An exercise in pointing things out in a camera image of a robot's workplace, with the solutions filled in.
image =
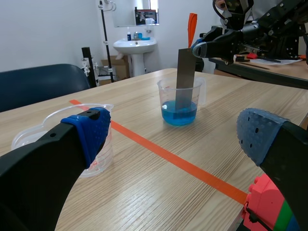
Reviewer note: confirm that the clear beaker with blue liquid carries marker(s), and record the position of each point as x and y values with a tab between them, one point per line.
168	115

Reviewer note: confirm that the empty clear plastic beaker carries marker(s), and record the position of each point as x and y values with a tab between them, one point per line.
103	161

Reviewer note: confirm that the wall mirror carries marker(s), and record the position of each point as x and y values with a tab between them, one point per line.
125	12

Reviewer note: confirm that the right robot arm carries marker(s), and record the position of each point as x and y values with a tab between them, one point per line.
286	29

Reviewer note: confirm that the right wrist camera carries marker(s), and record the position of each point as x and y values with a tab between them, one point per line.
239	6

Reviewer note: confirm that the white wash basin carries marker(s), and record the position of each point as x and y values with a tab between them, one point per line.
134	45

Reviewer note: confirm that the dark blue chair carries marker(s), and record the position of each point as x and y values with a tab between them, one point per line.
36	84

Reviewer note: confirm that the thin black metal pole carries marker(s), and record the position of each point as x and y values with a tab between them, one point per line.
106	48

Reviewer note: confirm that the thick black post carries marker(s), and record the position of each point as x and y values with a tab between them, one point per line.
87	65

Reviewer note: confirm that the brown cardboard box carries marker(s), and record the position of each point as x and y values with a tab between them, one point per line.
120	67

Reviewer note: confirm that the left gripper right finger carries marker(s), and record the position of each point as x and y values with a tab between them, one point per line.
284	149

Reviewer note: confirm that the red green blue brick block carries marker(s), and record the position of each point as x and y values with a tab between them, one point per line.
262	199

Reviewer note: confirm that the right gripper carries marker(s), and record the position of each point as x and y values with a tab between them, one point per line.
255	36

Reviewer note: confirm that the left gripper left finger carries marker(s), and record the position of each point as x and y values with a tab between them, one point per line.
36	168

